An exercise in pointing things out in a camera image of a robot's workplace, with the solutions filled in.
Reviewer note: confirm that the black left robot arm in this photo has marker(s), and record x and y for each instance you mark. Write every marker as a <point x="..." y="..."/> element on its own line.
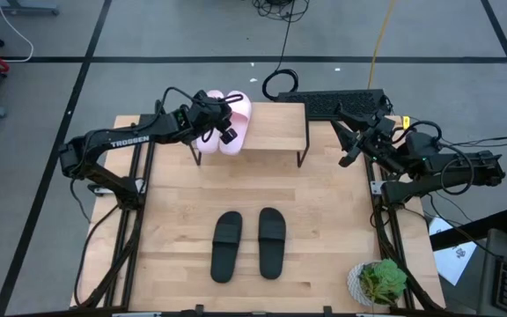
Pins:
<point x="121" y="140"/>

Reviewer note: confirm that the black rubber slide sandal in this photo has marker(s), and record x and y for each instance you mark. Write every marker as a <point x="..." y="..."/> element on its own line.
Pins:
<point x="272" y="242"/>
<point x="226" y="246"/>

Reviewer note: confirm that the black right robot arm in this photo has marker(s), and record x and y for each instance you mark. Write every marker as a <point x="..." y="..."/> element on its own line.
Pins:
<point x="478" y="165"/>

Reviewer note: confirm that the black metal rig frame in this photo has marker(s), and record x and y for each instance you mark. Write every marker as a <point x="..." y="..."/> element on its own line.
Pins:
<point x="128" y="286"/>

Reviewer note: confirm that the wooden shelf with black legs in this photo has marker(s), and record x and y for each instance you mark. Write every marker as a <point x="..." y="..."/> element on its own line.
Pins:
<point x="275" y="125"/>

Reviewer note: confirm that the black desk leg bar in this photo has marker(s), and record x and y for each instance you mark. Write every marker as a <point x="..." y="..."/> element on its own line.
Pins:
<point x="469" y="231"/>

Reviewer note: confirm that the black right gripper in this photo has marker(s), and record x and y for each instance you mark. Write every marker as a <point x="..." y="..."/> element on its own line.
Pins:
<point x="374" y="134"/>

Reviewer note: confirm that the green succulent plant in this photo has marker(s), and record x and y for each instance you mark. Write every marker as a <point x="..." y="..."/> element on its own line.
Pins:
<point x="383" y="279"/>

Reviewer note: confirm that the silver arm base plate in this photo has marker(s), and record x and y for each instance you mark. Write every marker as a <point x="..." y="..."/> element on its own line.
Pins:
<point x="376" y="188"/>
<point x="101" y="190"/>

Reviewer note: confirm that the white printed paper sheet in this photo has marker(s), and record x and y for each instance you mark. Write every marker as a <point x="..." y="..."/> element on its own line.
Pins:
<point x="451" y="264"/>

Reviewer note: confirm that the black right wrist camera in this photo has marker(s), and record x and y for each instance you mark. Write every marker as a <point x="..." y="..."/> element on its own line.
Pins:
<point x="385" y="125"/>

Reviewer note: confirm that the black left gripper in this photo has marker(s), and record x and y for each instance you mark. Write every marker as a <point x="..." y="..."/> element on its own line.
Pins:
<point x="214" y="112"/>

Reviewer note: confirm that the black table clamp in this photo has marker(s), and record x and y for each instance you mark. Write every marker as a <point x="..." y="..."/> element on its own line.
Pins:
<point x="199" y="309"/>
<point x="327" y="310"/>

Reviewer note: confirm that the white patterned plant pot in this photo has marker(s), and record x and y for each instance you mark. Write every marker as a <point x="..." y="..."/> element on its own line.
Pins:
<point x="354" y="284"/>

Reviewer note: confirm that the pink rubber slide sandal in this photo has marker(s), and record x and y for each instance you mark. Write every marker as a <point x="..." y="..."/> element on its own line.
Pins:
<point x="209" y="143"/>
<point x="241" y="114"/>

